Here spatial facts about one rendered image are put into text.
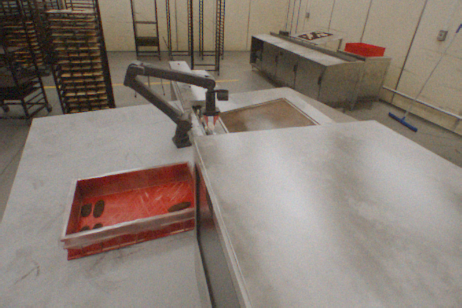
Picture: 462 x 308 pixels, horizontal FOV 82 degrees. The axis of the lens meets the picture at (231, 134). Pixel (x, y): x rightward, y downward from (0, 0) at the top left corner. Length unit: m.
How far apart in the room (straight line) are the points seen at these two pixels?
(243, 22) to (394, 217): 8.52
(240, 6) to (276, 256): 8.56
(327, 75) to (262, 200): 3.67
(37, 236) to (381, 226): 1.07
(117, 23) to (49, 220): 7.47
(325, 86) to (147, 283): 3.60
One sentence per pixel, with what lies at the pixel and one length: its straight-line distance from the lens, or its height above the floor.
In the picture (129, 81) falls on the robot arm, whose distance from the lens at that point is 1.44.
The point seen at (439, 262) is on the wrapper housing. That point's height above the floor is 1.30.
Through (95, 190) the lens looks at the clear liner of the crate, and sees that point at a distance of 1.25.
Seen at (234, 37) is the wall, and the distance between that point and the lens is 8.82.
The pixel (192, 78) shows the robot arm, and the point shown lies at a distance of 1.41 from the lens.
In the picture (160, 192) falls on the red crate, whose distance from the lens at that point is 1.22.
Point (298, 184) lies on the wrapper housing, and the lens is 0.50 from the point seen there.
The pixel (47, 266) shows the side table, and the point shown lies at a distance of 1.09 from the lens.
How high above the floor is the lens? 1.60
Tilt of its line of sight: 28 degrees down
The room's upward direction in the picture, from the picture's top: 3 degrees clockwise
